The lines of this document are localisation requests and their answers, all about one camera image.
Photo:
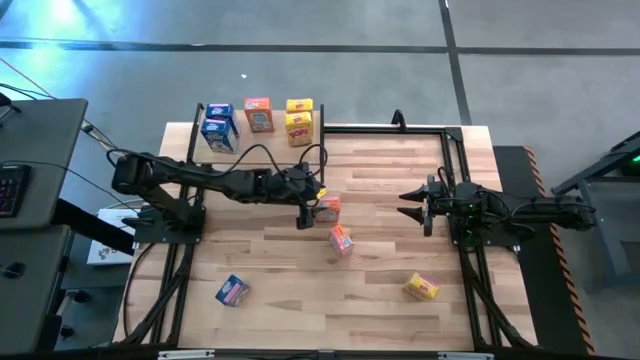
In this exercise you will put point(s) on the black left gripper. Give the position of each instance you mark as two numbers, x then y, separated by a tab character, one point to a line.
300	187

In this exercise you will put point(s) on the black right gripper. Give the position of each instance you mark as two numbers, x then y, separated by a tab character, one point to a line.
440	205

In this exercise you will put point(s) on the orange Mini Wheats cereal box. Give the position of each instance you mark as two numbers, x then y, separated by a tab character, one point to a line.
258	116
341	242
330	210

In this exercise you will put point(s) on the yellow Corn Pops cereal box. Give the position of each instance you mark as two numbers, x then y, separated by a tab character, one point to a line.
299	129
421	286
299	105

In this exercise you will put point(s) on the blue Frosted Flakes cereal box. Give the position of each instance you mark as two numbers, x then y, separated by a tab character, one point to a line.
220	111
233	290
218	136

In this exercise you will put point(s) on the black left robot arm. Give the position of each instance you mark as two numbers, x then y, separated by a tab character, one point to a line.
210	180

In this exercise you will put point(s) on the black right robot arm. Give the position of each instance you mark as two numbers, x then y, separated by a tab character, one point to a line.
550	212

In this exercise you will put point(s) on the yellow tape tag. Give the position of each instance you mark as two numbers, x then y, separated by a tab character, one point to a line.
322	192

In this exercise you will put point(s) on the black hazard-striped floor mat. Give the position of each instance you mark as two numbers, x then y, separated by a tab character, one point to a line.
545	280

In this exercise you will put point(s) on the white printed box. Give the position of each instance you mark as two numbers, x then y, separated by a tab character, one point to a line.
107	252

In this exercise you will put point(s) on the black desk support beam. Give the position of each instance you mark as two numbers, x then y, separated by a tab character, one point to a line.
95	227

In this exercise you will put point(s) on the green indicator light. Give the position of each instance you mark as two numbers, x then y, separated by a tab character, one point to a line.
636	160

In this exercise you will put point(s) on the black caster wheel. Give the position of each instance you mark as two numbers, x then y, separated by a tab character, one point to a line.
80	296
66	331

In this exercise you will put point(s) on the grey desk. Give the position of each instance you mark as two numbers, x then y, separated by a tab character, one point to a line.
45	145
30	300

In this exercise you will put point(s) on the black keyboard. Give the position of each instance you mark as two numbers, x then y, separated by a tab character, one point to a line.
12	192

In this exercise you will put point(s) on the black computer mouse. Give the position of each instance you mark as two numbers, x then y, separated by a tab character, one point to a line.
14	270

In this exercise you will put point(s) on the black metal table frame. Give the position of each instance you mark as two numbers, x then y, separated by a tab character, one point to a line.
390	130

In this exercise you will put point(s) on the black clamp bracket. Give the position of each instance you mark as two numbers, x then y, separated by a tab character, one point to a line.
398	119

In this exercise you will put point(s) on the silver bracket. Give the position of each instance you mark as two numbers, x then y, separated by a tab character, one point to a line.
187	355
465	356

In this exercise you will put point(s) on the dark neighbouring station frame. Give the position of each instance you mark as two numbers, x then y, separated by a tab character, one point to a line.
615	155

